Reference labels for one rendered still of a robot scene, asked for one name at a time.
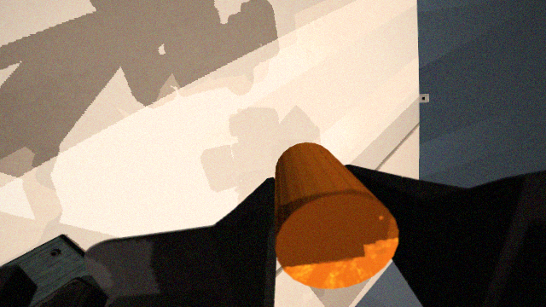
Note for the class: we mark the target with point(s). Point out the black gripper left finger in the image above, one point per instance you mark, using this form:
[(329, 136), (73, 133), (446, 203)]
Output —
[(235, 257)]

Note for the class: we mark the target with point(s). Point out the orange knob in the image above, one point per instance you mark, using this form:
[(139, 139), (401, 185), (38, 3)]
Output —
[(330, 230)]

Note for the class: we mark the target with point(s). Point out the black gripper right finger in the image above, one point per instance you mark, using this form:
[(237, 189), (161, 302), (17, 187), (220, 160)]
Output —
[(457, 246)]

